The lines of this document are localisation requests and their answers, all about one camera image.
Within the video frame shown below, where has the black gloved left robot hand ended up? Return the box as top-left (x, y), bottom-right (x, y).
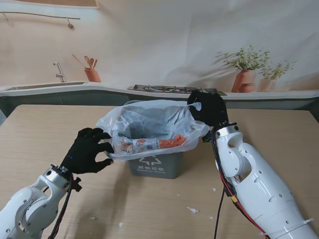
top-left (60, 127), bottom-right (115, 175)

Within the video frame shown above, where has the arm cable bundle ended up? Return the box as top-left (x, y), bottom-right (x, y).
top-left (210, 126), bottom-right (270, 239)
top-left (48, 174), bottom-right (75, 239)

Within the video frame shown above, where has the grey plastic waste bin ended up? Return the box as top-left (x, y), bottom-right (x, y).
top-left (124, 99), bottom-right (186, 180)

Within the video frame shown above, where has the printed white plastic bag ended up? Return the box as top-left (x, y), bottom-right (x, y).
top-left (96, 99), bottom-right (210, 164)

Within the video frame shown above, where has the kitchen scene printed backdrop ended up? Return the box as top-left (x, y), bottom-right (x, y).
top-left (0, 0), bottom-right (319, 118)

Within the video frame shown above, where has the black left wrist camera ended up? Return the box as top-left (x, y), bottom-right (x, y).
top-left (71, 175), bottom-right (83, 192)

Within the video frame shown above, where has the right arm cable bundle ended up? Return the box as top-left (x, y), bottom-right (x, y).
top-left (210, 126), bottom-right (270, 239)

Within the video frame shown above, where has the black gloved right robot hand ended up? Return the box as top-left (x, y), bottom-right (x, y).
top-left (186, 90), bottom-right (230, 127)

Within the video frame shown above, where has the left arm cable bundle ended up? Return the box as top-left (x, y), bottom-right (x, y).
top-left (48, 174), bottom-right (75, 239)

